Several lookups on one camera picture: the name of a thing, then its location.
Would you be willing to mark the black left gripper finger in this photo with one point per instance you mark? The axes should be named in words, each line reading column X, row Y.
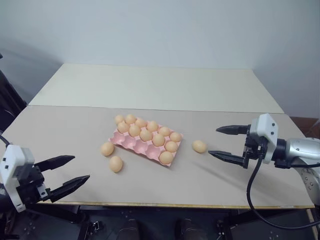
column 70, row 187
column 56, row 161

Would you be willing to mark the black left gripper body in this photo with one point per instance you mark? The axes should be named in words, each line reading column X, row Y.
column 30, row 185

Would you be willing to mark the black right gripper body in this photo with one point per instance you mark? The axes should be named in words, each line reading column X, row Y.
column 253, row 148

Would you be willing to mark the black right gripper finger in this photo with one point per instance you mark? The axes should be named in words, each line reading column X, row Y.
column 227, row 157
column 232, row 130

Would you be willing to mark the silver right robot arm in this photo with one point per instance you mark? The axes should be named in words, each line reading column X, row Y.
column 300, row 148

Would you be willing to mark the pink egg tray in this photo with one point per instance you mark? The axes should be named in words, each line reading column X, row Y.
column 136, row 147

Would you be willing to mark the beige egg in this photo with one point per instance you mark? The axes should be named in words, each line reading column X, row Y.
column 166, row 157
column 164, row 131
column 130, row 119
column 134, row 130
column 141, row 123
column 199, row 146
column 146, row 135
column 158, row 139
column 116, row 164
column 171, row 146
column 123, row 127
column 107, row 149
column 152, row 126
column 119, row 119
column 175, row 137

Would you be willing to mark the black chair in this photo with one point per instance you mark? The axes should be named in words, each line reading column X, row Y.
column 11, row 100

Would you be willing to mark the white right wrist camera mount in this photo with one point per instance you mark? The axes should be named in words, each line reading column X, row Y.
column 266, row 130

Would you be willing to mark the black table frame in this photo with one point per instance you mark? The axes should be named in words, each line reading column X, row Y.
column 62, row 222

